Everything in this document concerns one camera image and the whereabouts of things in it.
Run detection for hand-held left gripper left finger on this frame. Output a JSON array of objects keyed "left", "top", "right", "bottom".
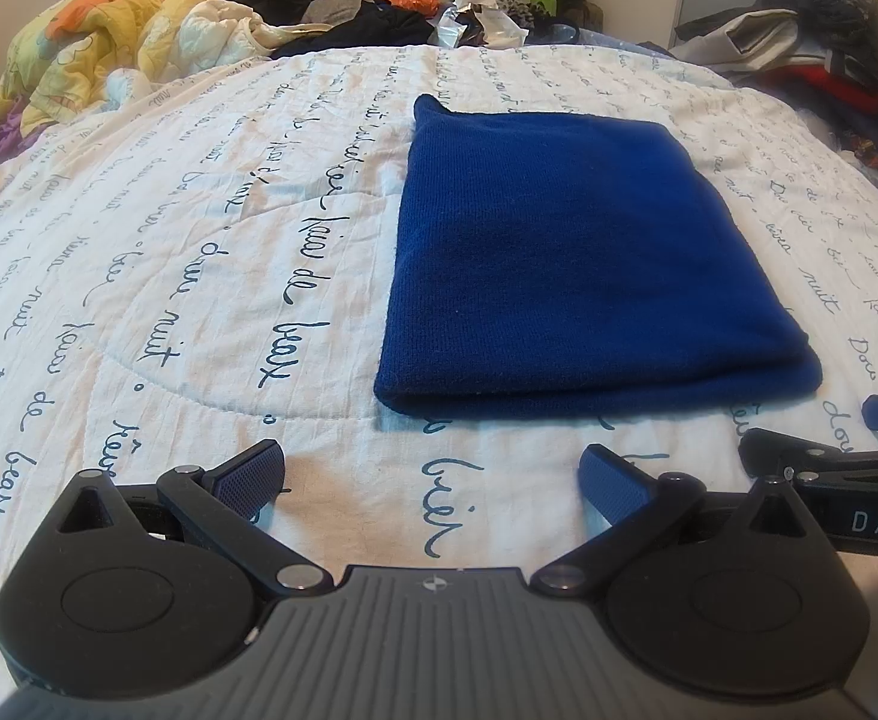
[{"left": 56, "top": 441, "right": 335, "bottom": 602}]

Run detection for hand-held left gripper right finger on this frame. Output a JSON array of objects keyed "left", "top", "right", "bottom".
[{"left": 530, "top": 444, "right": 822, "bottom": 601}]

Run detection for blue beaded sweater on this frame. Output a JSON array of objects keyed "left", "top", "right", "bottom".
[{"left": 374, "top": 94, "right": 822, "bottom": 421}]

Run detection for white script-print quilt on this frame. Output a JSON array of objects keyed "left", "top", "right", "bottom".
[{"left": 0, "top": 41, "right": 878, "bottom": 720}]

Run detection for red cloth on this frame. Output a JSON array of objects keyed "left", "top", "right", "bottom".
[{"left": 772, "top": 64, "right": 878, "bottom": 115}]

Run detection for grey and white cloth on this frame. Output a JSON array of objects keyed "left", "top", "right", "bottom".
[{"left": 675, "top": 7, "right": 809, "bottom": 85}]

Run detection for dark blue jacket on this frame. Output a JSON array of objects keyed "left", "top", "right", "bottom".
[{"left": 754, "top": 0, "right": 878, "bottom": 115}]

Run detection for cream quilted blanket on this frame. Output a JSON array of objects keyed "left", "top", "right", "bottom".
[{"left": 137, "top": 0, "right": 275, "bottom": 85}]

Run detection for black cloth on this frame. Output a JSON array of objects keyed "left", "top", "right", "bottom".
[{"left": 270, "top": 4, "right": 440, "bottom": 61}]

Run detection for yellow floral quilt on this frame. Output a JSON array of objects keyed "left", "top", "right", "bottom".
[{"left": 0, "top": 0, "right": 237, "bottom": 137}]

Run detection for white crumpled plastic bags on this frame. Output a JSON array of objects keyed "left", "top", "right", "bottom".
[{"left": 431, "top": 0, "right": 531, "bottom": 51}]

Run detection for dark brown bag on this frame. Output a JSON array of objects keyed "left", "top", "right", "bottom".
[{"left": 540, "top": 0, "right": 605, "bottom": 32}]

